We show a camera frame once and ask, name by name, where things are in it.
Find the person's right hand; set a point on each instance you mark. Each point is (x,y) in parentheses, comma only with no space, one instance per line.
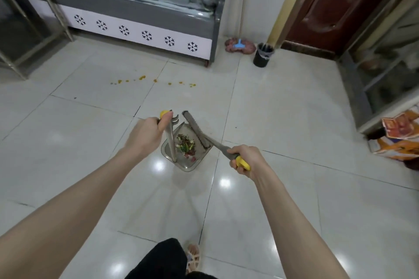
(253,162)

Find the person's left hand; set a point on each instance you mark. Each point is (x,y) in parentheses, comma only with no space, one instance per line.
(144,139)

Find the leaf debris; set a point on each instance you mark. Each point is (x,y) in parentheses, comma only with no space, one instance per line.
(186,144)

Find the grey broom with yellow cap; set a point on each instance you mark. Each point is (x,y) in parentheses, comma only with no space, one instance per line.
(196,126)

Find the person's right forearm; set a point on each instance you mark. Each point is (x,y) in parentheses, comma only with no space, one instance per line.
(294,229)

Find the person's left forearm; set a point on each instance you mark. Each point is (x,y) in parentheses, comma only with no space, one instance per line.
(55,223)

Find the black trash bin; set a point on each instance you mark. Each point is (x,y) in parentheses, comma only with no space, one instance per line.
(262,58)

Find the person's right beige sandal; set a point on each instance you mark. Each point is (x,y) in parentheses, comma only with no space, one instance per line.
(193,257)

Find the person's black trousers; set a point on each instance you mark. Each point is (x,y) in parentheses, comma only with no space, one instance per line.
(160,262)

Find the orange liquid spill drops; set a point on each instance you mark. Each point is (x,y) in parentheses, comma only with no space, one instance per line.
(141,77)

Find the grey glass display freezer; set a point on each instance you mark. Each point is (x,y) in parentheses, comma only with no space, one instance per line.
(131,10)

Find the stainless steel table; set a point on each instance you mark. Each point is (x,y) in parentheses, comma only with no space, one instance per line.
(19,20)

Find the dark red wooden door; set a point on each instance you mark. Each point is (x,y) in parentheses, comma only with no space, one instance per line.
(334,4)

